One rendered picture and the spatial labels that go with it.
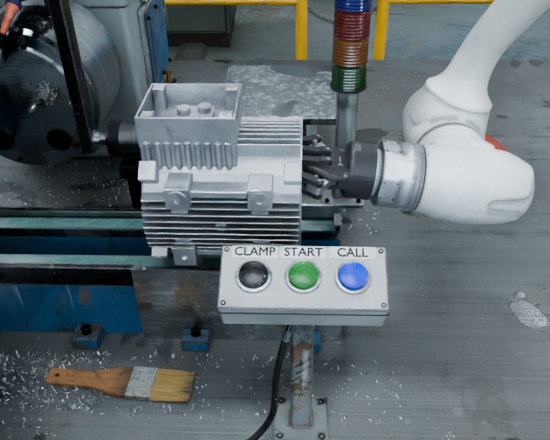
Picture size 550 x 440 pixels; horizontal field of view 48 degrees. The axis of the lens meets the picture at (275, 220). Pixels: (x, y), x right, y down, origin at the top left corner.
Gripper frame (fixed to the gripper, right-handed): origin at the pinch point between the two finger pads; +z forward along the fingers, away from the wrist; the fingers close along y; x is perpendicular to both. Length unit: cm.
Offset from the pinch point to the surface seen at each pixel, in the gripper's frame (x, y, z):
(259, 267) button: -1.4, 23.4, -6.3
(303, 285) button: -1.2, 25.0, -10.8
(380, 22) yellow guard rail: 55, -235, -58
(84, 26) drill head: -1.9, -32.2, 27.0
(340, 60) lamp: -3.9, -27.6, -16.6
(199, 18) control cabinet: 94, -317, 41
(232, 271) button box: -0.2, 23.3, -3.7
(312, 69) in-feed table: 13, -64, -15
